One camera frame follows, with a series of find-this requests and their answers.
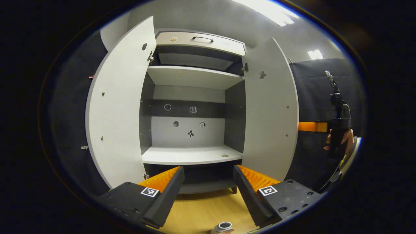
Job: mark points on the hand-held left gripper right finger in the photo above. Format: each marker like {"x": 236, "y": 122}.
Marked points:
{"x": 247, "y": 194}

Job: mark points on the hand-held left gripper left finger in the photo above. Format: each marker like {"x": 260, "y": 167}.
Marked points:
{"x": 169, "y": 196}

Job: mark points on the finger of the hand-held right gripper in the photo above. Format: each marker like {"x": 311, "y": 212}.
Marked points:
{"x": 310, "y": 126}

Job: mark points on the white bottle green label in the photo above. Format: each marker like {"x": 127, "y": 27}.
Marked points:
{"x": 224, "y": 227}

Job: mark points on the white cabinet door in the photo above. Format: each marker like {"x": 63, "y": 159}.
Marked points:
{"x": 269, "y": 123}
{"x": 120, "y": 107}

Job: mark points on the metal door hinge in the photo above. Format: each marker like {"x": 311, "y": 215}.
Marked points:
{"x": 245, "y": 67}
{"x": 150, "y": 57}

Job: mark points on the white cabinet shelf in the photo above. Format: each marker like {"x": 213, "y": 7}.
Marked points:
{"x": 195, "y": 77}

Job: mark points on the white cabinet drawer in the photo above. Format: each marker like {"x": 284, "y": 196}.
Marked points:
{"x": 201, "y": 44}

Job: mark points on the black backdrop cloth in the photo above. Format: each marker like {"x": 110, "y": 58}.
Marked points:
{"x": 312, "y": 91}

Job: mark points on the small ceiling light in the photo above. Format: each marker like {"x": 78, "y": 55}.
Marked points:
{"x": 315, "y": 54}

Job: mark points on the long ceiling light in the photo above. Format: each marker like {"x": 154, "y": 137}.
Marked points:
{"x": 266, "y": 11}

